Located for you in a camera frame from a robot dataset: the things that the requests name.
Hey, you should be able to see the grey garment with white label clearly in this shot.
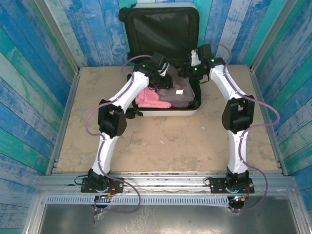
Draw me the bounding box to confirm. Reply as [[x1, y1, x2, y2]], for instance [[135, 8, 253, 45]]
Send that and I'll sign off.
[[157, 63, 195, 103]]

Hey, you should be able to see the white hard-shell suitcase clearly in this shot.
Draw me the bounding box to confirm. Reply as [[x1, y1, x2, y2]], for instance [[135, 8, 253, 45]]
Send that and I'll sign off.
[[118, 2, 202, 120]]

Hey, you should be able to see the folded pink towel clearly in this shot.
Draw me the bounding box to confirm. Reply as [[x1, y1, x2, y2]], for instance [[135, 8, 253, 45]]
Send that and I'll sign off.
[[135, 87, 171, 109]]

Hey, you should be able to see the steel sheet plate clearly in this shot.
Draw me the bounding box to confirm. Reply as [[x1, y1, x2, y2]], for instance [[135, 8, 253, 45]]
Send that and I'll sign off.
[[24, 203, 312, 234]]

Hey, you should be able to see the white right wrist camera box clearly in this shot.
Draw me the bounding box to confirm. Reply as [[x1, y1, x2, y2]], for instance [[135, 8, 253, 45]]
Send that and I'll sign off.
[[190, 49, 201, 67]]

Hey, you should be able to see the aluminium frame post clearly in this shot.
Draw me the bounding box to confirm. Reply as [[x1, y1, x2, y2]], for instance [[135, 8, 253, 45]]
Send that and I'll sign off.
[[34, 0, 80, 74], [250, 0, 299, 71]]

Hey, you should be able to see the aluminium table side rail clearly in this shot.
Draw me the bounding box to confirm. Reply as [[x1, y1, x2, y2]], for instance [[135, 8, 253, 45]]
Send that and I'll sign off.
[[45, 70, 81, 175], [250, 68, 288, 176]]

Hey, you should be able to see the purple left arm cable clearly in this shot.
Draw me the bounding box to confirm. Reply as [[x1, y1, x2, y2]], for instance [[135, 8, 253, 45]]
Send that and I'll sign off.
[[85, 55, 153, 214]]

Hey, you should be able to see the aluminium mounting rail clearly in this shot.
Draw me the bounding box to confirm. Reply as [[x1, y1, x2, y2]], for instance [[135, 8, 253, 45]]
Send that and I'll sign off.
[[36, 172, 297, 195]]

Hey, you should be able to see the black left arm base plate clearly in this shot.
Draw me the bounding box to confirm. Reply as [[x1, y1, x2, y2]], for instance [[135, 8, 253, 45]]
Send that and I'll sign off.
[[81, 176, 124, 194]]

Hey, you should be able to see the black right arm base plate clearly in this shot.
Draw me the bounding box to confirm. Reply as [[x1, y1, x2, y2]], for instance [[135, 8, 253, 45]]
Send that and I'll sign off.
[[209, 176, 254, 195]]

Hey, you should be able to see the white slotted cable duct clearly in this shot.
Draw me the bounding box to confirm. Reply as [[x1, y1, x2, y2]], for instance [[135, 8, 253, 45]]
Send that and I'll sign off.
[[46, 195, 231, 205]]

